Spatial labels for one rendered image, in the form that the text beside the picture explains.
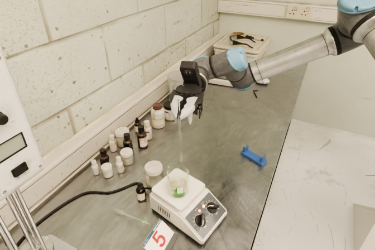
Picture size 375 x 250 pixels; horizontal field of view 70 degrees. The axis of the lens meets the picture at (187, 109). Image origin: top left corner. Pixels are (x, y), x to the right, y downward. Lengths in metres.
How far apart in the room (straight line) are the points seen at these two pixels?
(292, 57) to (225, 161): 0.44
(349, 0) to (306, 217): 0.62
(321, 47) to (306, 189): 0.47
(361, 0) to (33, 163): 0.80
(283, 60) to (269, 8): 1.06
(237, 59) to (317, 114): 1.47
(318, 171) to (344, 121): 1.21
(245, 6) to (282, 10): 0.25
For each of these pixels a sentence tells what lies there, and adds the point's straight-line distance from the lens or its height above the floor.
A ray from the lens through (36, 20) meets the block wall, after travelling 0.89.
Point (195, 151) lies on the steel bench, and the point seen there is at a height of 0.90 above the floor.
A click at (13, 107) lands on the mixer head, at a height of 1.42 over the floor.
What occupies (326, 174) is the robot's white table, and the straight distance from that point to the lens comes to 1.11.
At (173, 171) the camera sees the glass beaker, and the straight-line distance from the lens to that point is 0.80.
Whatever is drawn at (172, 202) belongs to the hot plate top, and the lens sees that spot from 0.80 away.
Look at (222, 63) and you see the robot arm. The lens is 0.87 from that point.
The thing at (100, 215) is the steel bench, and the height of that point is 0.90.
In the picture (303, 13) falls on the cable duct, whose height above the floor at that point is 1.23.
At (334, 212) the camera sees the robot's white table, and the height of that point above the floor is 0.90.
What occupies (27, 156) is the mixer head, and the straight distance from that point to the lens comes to 0.45.
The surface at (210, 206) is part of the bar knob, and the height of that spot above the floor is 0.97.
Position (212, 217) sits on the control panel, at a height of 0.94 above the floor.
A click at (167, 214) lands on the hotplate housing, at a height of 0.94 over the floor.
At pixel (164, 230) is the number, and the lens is 0.83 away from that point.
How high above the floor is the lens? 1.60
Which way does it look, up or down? 31 degrees down
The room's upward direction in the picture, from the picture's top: straight up
